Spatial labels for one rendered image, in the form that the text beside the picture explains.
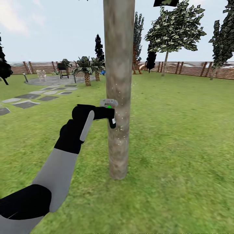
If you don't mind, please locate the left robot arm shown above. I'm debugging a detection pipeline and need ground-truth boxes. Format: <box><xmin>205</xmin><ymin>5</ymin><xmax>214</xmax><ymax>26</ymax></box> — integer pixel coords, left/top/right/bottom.
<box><xmin>0</xmin><ymin>98</ymin><xmax>118</xmax><ymax>234</ymax></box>

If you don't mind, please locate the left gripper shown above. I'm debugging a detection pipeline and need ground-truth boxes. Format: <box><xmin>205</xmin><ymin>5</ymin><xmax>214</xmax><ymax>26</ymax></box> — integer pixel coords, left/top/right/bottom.
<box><xmin>98</xmin><ymin>107</ymin><xmax>115</xmax><ymax>119</ymax></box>

